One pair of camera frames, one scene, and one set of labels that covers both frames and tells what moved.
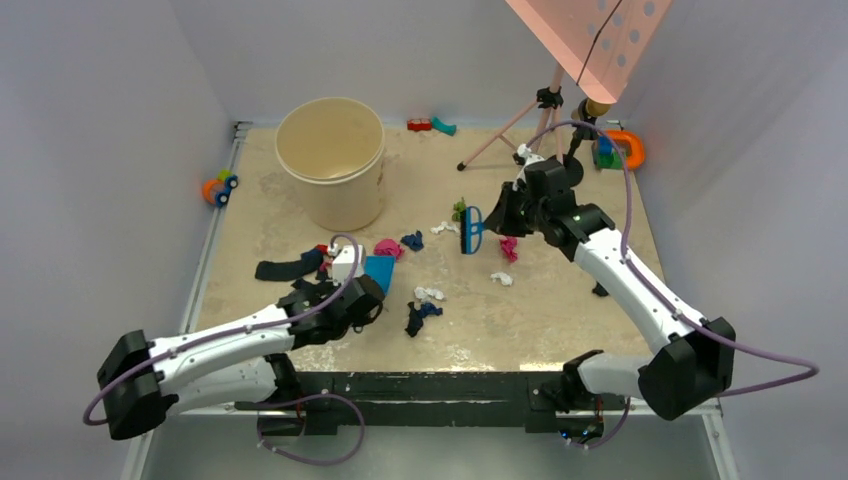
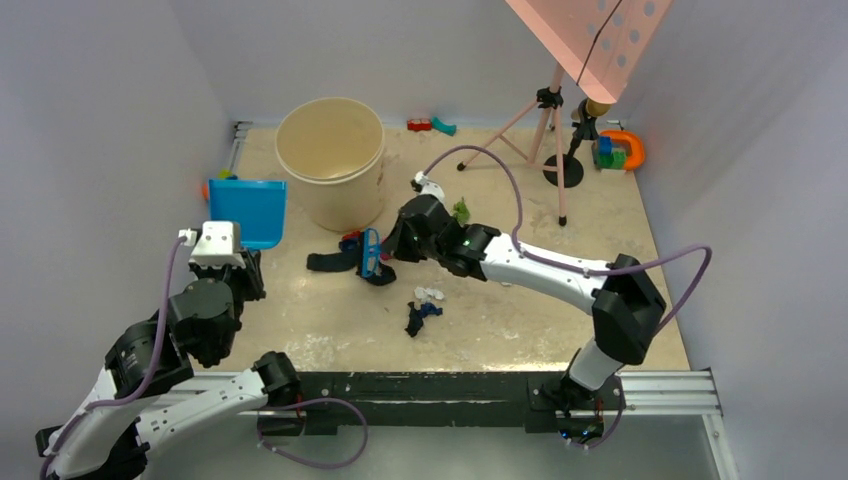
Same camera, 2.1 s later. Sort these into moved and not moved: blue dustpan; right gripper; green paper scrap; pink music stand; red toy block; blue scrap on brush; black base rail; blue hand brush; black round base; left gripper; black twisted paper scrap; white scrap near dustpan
Moved: left gripper; blue hand brush; right gripper; blue dustpan
Not moved: black round base; black base rail; black twisted paper scrap; blue scrap on brush; green paper scrap; red toy block; white scrap near dustpan; pink music stand
